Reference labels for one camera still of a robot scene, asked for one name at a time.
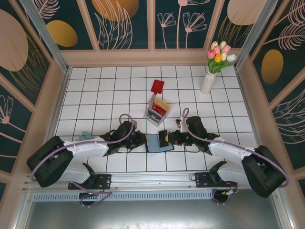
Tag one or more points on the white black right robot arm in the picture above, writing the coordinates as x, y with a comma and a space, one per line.
228, 148

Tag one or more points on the pink artificial tulip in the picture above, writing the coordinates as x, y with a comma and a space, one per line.
226, 48
210, 54
217, 50

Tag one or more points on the gold card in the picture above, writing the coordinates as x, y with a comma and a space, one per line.
164, 103

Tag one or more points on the black printed card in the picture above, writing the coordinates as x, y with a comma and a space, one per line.
163, 138
155, 115

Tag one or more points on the yellow artificial tulip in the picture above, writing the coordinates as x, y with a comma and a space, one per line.
218, 58

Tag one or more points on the red spatula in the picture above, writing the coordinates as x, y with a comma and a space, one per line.
157, 86

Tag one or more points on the pale blue artificial tulip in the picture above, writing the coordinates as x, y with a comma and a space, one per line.
231, 58

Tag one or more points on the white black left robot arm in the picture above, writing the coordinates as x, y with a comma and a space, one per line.
85, 148

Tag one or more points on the clear acrylic card box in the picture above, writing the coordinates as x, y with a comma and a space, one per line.
156, 117

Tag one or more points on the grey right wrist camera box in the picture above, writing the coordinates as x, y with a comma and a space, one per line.
178, 122

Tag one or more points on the white artificial tulip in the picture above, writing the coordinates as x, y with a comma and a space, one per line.
214, 44
224, 56
222, 44

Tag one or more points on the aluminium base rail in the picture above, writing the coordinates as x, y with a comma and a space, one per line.
152, 179

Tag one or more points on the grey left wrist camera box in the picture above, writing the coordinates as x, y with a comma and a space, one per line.
135, 123

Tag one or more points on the white ribbed ceramic vase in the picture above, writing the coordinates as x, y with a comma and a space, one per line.
207, 83

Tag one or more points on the teal plastic item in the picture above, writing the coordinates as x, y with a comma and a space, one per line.
84, 136

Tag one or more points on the aluminium frame post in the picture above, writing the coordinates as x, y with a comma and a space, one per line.
45, 35
259, 33

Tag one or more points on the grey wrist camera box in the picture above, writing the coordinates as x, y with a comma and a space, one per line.
178, 122
135, 123

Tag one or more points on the green tulip stems bunch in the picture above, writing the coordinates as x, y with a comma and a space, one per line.
215, 66

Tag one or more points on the red chip card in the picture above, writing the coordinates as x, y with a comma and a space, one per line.
160, 108

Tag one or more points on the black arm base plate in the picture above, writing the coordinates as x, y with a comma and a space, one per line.
104, 181
202, 180

